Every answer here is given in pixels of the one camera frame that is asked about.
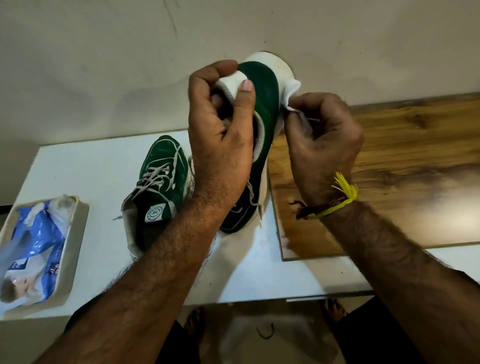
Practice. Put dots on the black loop band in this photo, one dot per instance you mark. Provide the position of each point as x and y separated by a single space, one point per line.
262 335

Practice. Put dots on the black skirting strip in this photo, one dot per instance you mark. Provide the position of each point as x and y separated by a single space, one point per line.
4 209

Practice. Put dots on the blue wet wipe packet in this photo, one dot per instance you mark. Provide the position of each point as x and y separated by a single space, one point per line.
33 247

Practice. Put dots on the green sneaker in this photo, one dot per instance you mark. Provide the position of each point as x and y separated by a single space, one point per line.
268 97
165 157

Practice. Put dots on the person's right foot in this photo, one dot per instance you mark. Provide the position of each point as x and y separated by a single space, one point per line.
334 308

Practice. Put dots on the black shorts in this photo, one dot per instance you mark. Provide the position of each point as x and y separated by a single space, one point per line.
375 333

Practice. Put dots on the person's right forearm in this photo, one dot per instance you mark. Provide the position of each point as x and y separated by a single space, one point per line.
408 288

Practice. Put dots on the person's foot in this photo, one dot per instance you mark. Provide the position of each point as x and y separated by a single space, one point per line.
195 321
334 308

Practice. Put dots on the person's left foot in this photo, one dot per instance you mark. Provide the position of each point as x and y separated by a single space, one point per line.
195 321

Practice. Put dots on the white shoelace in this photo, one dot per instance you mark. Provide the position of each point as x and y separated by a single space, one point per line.
251 191
157 176

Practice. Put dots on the beige plastic tray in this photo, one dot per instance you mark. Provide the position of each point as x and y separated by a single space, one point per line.
75 247

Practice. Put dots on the white wet wipe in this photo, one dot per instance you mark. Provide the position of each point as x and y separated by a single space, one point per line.
290 95

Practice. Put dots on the person's left forearm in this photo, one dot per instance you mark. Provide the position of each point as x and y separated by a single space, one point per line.
131 292

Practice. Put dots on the person's right hand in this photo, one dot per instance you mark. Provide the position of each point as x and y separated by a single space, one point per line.
322 157

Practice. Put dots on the person's left hand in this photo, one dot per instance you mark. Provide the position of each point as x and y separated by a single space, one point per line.
221 150

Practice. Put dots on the brown wooden board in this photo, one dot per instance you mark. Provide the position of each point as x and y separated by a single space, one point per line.
412 157

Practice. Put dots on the yellow thread wristband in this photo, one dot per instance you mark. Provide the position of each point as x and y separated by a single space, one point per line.
347 191

